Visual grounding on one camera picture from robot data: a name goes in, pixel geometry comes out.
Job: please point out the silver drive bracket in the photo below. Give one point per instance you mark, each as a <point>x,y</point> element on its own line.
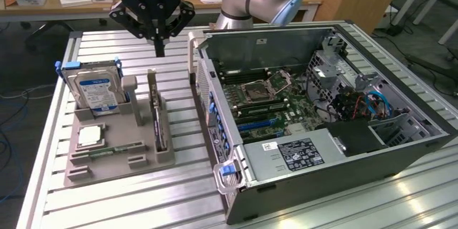
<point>330,73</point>

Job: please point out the dark RAM stick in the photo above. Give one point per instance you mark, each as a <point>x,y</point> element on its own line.
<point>260,109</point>

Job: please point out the silver CPU chip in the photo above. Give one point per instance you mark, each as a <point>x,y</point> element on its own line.
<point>89,135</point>

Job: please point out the CPU socket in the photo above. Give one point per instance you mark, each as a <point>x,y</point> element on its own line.
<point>255,92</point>

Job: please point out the blue expansion card clip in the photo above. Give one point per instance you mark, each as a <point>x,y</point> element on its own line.
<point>225,147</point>
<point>212,111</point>
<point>223,135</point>

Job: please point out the black open PC case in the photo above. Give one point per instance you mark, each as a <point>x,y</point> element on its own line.
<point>321,186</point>

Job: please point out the grey power supply unit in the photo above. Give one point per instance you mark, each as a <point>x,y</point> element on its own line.
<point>264,164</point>

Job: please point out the blue case release latch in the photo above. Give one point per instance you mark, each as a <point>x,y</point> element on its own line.
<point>227,171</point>

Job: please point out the grey parts rack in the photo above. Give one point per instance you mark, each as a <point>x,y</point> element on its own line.
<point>121,137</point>

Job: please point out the white table frame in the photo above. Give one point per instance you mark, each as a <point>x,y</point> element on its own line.
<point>407,1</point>

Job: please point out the low-profile graphics card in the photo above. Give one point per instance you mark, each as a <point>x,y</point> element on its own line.
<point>159,121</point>

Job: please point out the green RAM stick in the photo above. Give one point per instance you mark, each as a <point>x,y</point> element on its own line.
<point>107,150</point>

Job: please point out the wooden desk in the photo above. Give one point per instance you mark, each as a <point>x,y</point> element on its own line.
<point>45,9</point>
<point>203,6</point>

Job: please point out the metal socket cover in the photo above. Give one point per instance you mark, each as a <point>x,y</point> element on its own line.
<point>280,78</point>

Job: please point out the silver disk bay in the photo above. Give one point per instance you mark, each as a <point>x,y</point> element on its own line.
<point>396,129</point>

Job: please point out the blue expansion slot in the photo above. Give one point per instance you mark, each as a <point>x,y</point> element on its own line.
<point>253,125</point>

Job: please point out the black chair base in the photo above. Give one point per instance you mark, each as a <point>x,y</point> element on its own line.
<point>428,64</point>
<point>45,29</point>

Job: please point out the green motherboard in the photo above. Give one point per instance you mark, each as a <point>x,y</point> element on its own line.
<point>296,105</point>

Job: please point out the hard disk in blue caddy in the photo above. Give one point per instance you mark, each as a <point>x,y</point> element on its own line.
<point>94,89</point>

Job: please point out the black power adapter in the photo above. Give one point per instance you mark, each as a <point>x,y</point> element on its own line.
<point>395,30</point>

